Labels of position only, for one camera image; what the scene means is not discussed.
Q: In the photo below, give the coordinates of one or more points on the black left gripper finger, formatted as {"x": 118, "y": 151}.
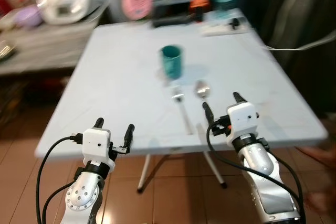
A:
{"x": 98, "y": 123}
{"x": 129, "y": 136}

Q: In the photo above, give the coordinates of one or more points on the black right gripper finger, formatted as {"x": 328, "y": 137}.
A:
{"x": 208, "y": 112}
{"x": 239, "y": 98}

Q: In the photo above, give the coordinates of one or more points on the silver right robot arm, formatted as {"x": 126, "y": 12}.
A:
{"x": 262, "y": 171}

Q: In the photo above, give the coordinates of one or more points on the steel spoon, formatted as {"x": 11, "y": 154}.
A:
{"x": 202, "y": 90}

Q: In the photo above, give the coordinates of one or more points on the steel fork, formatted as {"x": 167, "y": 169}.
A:
{"x": 181, "y": 106}

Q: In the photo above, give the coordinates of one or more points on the white folding table leg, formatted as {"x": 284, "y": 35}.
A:
{"x": 216, "y": 169}
{"x": 145, "y": 174}

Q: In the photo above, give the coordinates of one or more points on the teal plastic cup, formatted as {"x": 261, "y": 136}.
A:
{"x": 171, "y": 64}

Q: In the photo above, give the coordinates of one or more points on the white power strip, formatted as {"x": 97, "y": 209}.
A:
{"x": 220, "y": 29}

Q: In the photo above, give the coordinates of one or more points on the teal container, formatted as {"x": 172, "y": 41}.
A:
{"x": 226, "y": 4}

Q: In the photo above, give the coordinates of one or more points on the flat black device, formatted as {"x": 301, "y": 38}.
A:
{"x": 176, "y": 22}

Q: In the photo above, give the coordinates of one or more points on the person bare foot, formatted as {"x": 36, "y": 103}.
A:
{"x": 321, "y": 202}
{"x": 317, "y": 156}

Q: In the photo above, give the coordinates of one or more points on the orange and black device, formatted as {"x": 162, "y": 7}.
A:
{"x": 199, "y": 8}

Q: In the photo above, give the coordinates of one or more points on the dark grey curtain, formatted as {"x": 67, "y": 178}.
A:
{"x": 299, "y": 9}

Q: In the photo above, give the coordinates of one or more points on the purple plastic bowl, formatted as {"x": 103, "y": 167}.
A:
{"x": 29, "y": 17}

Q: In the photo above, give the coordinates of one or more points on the round pink object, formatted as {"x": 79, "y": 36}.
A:
{"x": 137, "y": 1}

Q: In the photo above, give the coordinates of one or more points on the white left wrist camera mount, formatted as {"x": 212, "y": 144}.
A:
{"x": 97, "y": 142}

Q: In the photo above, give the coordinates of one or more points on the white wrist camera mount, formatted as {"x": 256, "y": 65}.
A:
{"x": 97, "y": 142}
{"x": 244, "y": 119}

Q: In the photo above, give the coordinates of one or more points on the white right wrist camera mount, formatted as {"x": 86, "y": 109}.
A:
{"x": 244, "y": 119}

